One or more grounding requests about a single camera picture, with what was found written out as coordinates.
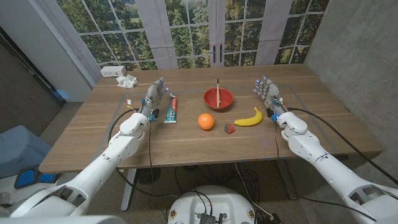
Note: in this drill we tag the printed window backdrop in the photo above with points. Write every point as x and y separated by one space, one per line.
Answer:
124 31

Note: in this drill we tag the white robot chest panel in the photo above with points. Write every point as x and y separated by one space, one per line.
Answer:
62 220

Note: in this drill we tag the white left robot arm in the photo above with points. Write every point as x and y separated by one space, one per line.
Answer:
102 165

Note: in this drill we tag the grey table leg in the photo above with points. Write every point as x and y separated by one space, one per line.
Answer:
287 183

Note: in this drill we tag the blue black foot pad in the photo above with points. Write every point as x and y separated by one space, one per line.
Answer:
26 177

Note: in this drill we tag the small red grey toy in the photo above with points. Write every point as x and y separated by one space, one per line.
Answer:
229 128

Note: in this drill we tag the orange fruit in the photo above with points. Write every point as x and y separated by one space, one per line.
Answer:
206 121

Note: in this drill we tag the wooden toothbrush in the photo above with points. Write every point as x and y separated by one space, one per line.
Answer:
218 93

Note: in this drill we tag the white table leg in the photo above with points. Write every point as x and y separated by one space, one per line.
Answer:
127 193

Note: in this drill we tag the round black floor fan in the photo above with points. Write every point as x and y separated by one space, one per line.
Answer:
148 175

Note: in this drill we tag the green red toothpaste tube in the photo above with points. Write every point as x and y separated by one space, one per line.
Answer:
171 110

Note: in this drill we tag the white robot torso base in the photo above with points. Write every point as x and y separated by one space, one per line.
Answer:
217 199

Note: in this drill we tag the red bowl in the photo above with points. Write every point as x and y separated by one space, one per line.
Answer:
226 98

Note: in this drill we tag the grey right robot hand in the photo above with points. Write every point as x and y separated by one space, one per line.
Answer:
269 91

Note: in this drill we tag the crumpled white tissue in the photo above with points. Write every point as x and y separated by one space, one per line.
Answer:
127 81

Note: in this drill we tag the white power strip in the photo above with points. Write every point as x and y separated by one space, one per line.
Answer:
112 71

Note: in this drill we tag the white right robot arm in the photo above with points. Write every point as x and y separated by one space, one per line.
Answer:
326 168

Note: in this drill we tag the yellow toy banana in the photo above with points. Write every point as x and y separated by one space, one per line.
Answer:
248 122

